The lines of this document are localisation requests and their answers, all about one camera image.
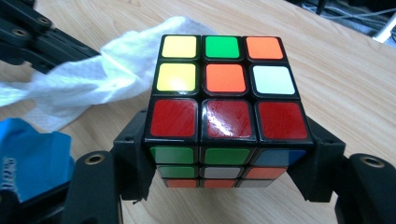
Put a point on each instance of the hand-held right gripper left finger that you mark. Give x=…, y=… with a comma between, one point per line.
x=132, y=161

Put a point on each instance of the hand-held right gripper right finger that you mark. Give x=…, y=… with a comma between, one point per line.
x=320, y=168

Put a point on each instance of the white cloth wipe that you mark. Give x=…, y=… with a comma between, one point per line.
x=102, y=71

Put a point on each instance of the multicoloured puzzle cube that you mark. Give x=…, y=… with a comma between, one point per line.
x=225, y=77

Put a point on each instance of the blue cloth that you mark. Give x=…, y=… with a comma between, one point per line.
x=34, y=155

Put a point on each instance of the white plastic object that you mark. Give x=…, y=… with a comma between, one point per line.
x=386, y=32

